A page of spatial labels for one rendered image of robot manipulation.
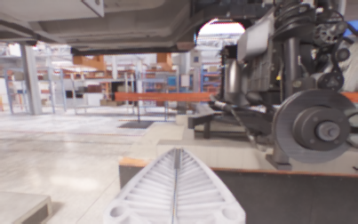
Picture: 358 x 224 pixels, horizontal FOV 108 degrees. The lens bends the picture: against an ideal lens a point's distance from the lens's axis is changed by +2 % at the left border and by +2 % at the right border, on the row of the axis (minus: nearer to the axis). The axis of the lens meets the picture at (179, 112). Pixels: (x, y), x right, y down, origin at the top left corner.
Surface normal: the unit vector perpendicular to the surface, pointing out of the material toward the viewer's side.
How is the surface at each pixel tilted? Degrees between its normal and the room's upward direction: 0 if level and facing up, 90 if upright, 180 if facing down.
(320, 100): 90
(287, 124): 90
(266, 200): 90
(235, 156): 90
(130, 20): 106
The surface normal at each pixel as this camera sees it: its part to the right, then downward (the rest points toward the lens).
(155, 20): 0.00, 0.38
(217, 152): -0.10, 0.14
